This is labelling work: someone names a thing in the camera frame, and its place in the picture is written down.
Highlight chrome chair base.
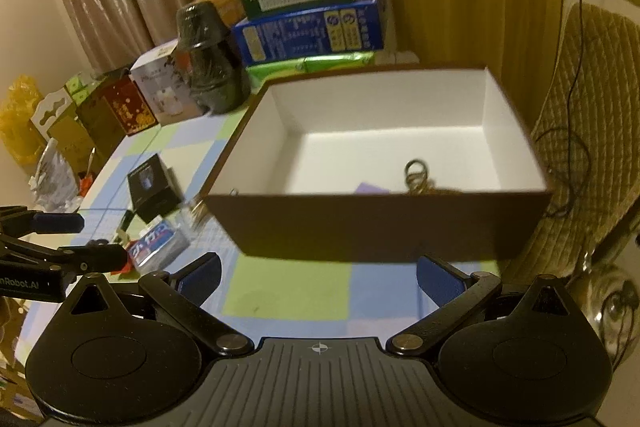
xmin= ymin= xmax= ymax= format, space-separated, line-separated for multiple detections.
xmin=572 ymin=252 xmax=638 ymax=360

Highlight desktop with checked tablecloth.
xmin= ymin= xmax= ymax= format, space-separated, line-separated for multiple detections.
xmin=15 ymin=104 xmax=443 ymax=358

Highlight green tissue pack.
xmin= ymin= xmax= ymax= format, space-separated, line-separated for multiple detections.
xmin=302 ymin=52 xmax=376 ymax=76
xmin=245 ymin=59 xmax=307 ymax=92

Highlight carton with white hanger card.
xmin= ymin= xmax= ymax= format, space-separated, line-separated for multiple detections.
xmin=31 ymin=89 xmax=96 ymax=172

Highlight yellow brown carton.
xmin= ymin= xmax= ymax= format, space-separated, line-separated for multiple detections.
xmin=197 ymin=0 xmax=247 ymax=28

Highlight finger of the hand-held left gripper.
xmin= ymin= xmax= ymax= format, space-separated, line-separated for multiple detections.
xmin=0 ymin=234 xmax=128 ymax=275
xmin=0 ymin=206 xmax=85 ymax=235

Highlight white appliance box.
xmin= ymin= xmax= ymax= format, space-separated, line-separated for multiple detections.
xmin=130 ymin=42 xmax=195 ymax=125

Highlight dark green gel tube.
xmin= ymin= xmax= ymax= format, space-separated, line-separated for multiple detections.
xmin=117 ymin=209 xmax=136 ymax=238

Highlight red gold-print box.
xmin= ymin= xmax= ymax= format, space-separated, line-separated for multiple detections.
xmin=102 ymin=77 xmax=159 ymax=136

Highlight blue printed box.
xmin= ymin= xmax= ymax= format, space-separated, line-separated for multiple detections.
xmin=232 ymin=0 xmax=386 ymax=68

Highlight clear plastic bag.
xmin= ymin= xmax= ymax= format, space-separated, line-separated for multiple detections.
xmin=30 ymin=139 xmax=83 ymax=208

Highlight small light green box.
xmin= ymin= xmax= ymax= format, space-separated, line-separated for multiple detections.
xmin=65 ymin=72 xmax=103 ymax=102

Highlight dark glass bowl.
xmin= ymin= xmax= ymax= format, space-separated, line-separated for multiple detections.
xmin=176 ymin=2 xmax=251 ymax=115

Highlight brown cardboard box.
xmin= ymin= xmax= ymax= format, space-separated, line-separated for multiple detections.
xmin=202 ymin=66 xmax=553 ymax=264

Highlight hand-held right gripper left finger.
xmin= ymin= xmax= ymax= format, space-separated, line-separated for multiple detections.
xmin=60 ymin=252 xmax=253 ymax=355

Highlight plain brown carton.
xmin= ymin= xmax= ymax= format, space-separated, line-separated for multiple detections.
xmin=75 ymin=99 xmax=126 ymax=158

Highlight yellow plastic bag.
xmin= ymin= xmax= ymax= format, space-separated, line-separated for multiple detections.
xmin=0 ymin=76 xmax=46 ymax=165

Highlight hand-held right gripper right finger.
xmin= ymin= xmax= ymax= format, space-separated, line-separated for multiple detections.
xmin=387 ymin=254 xmax=586 ymax=355

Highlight black shaver box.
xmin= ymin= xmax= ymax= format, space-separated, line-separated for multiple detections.
xmin=126 ymin=154 xmax=182 ymax=223

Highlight quilted chair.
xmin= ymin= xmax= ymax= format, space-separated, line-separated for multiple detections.
xmin=520 ymin=4 xmax=640 ymax=288

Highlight metal key ring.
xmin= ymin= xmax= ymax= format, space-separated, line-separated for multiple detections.
xmin=402 ymin=158 xmax=441 ymax=195

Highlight dark charger cable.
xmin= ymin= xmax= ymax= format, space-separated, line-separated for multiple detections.
xmin=534 ymin=0 xmax=616 ymax=219

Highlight blue silver foil packet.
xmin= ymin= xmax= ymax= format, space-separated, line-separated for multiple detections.
xmin=127 ymin=221 xmax=193 ymax=273

